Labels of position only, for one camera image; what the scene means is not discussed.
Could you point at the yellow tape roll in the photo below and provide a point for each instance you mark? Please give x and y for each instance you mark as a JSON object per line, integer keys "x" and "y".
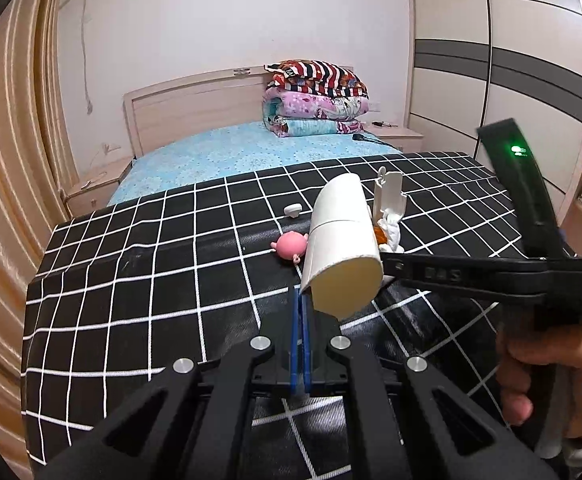
{"x": 381, "y": 237}

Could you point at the small white cap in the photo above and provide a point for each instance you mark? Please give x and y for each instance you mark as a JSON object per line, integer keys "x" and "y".
{"x": 293, "y": 210}

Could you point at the black white grid blanket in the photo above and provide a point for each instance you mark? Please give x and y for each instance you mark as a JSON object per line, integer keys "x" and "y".
{"x": 123, "y": 291}

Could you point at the right beige nightstand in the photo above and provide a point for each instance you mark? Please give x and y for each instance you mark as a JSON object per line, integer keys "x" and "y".
{"x": 403, "y": 139}

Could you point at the beige nightstand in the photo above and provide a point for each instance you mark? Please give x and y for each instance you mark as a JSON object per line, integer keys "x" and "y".
{"x": 403, "y": 139}
{"x": 93, "y": 191}

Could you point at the beige wooden headboard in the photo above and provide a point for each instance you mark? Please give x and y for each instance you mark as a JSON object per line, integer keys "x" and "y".
{"x": 172, "y": 110}

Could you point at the white grey sliding wardrobe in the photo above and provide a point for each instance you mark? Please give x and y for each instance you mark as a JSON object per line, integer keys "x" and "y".
{"x": 476, "y": 62}

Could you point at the beige striped curtain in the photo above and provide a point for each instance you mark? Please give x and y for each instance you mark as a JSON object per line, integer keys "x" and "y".
{"x": 36, "y": 169}

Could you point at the pink folded quilt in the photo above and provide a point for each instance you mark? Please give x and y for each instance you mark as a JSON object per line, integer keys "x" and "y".
{"x": 299, "y": 105}

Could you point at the left beige nightstand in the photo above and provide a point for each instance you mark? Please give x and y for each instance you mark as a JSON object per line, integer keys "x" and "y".
{"x": 93, "y": 191}

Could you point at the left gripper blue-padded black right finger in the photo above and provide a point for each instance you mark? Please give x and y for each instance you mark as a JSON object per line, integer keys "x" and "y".
{"x": 406, "y": 420}

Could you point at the striped red folded quilt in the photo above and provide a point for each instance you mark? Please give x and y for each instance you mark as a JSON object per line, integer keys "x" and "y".
{"x": 318, "y": 78}

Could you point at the light blue folded quilt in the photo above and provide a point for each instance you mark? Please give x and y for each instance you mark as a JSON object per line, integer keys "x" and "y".
{"x": 295, "y": 128}

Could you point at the pink pig toy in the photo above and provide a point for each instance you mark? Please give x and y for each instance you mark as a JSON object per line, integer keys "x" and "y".
{"x": 290, "y": 246}

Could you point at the white paper cup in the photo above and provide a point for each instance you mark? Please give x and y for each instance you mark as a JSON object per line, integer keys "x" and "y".
{"x": 342, "y": 267}

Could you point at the light blue bed sheet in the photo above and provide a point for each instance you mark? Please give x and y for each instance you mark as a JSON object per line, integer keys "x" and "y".
{"x": 225, "y": 152}

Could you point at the person's right hand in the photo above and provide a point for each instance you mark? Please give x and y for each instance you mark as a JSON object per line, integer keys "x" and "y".
{"x": 561, "y": 346}

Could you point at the white plastic holder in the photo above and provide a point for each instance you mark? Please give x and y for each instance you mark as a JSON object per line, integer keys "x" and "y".
{"x": 389, "y": 207}

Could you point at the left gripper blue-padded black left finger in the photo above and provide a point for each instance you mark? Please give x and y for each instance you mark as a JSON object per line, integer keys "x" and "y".
{"x": 189, "y": 421}

